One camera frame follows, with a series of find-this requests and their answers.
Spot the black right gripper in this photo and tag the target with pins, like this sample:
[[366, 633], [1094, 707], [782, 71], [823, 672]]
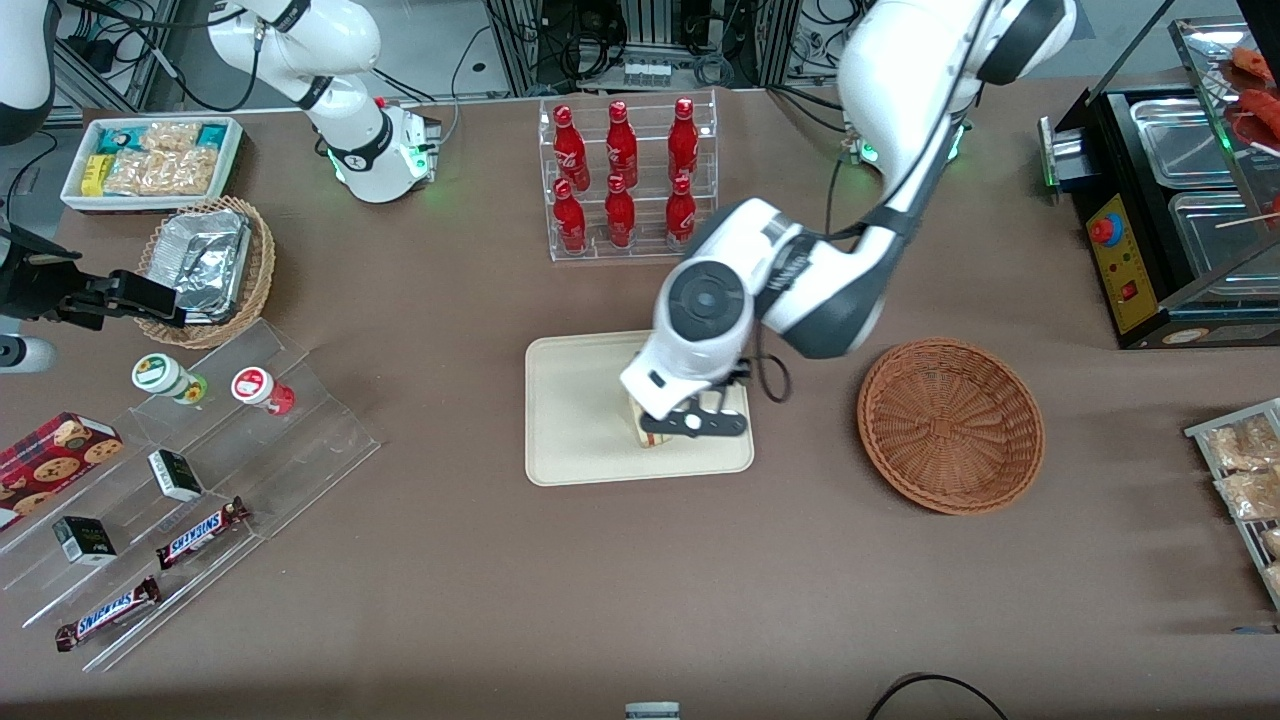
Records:
[[38, 287]]

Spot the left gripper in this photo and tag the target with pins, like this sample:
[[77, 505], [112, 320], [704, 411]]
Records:
[[737, 375]]

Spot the sandwich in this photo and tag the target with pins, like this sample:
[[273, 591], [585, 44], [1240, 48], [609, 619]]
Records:
[[634, 412]]

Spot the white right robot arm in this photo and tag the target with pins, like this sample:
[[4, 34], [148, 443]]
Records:
[[370, 150]]

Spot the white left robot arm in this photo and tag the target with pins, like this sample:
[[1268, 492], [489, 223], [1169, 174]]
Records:
[[900, 80]]

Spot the aluminium foil tray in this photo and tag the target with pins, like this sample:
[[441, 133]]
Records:
[[205, 255]]

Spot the light wicker basket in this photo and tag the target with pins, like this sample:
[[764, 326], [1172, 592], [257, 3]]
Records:
[[255, 290]]

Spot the cream plastic tray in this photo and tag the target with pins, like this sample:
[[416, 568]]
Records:
[[580, 420]]

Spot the brown wicker basket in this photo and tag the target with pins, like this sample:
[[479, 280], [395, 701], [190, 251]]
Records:
[[950, 425]]

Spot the tray of wrapped pastries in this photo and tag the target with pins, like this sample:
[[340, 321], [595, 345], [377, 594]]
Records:
[[1205, 432]]

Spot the green lid yogurt cup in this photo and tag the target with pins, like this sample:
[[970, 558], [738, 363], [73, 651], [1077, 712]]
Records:
[[160, 374]]

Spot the white snack bin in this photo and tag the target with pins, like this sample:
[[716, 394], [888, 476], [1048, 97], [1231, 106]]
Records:
[[75, 200]]

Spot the clear cracker bag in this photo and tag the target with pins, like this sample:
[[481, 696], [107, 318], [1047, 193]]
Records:
[[170, 136], [160, 172]]

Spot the yellow snack packet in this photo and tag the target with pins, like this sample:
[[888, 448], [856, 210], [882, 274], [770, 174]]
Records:
[[94, 175]]

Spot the red lid yogurt cup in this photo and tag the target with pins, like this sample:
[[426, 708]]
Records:
[[255, 387]]

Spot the teal snack packet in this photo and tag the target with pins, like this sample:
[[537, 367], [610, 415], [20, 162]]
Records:
[[212, 135], [118, 140]]

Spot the small black carton box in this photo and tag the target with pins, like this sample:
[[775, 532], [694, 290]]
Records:
[[84, 541], [176, 476]]

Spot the red chocolate chip cookie box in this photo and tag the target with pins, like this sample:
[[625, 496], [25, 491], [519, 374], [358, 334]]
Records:
[[50, 460]]

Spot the clear acrylic stepped stand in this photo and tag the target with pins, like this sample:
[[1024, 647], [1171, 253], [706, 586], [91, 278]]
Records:
[[300, 440]]

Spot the red cola bottle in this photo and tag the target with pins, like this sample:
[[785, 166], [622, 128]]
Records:
[[680, 212], [683, 140], [570, 150], [621, 145], [619, 215], [569, 220]]

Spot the Snickers chocolate bar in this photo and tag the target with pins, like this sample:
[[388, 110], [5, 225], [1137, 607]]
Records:
[[105, 613], [200, 532]]

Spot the small grey device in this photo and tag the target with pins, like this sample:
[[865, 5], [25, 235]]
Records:
[[652, 712]]

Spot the white power strip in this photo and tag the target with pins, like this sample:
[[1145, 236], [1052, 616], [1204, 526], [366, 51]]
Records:
[[647, 73]]

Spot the red emergency button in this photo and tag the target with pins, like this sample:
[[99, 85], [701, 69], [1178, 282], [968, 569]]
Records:
[[1103, 230]]

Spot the black food warmer appliance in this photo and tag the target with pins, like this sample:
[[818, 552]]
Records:
[[1120, 150]]

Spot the clear bagged pastry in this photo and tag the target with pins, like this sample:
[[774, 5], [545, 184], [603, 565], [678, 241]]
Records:
[[1245, 445], [1272, 542], [1252, 495]]

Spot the steel food pan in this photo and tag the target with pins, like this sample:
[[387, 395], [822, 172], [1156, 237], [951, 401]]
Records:
[[1220, 245], [1180, 140]]

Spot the wooden skewer stick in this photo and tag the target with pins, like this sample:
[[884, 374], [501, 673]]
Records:
[[1250, 219]]

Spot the red sausages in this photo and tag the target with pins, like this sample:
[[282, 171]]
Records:
[[1260, 110]]

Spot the aluminium equipment frame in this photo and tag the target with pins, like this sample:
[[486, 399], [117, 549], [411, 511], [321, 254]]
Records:
[[560, 40]]

